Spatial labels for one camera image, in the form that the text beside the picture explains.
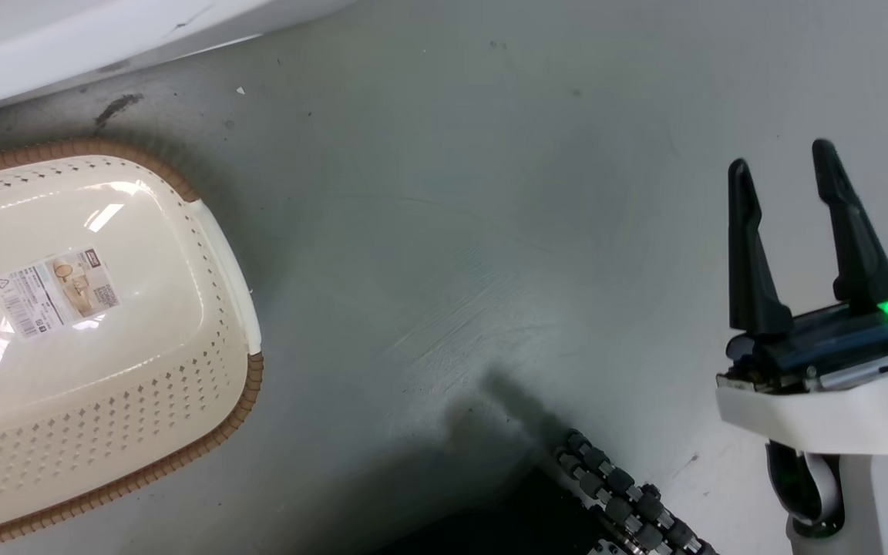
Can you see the right gripper white green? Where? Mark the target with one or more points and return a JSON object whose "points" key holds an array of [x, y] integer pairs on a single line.
{"points": [[837, 385]]}

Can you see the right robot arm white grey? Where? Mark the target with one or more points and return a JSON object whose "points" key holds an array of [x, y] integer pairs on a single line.
{"points": [[852, 501]]}

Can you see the cream perforated laundry basket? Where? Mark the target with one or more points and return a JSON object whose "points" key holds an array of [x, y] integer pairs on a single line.
{"points": [[128, 370]]}

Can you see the white washing machine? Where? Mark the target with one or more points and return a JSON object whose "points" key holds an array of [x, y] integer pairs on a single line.
{"points": [[43, 38]]}

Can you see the white paper product label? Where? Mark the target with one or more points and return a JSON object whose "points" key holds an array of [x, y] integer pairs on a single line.
{"points": [[56, 291]]}

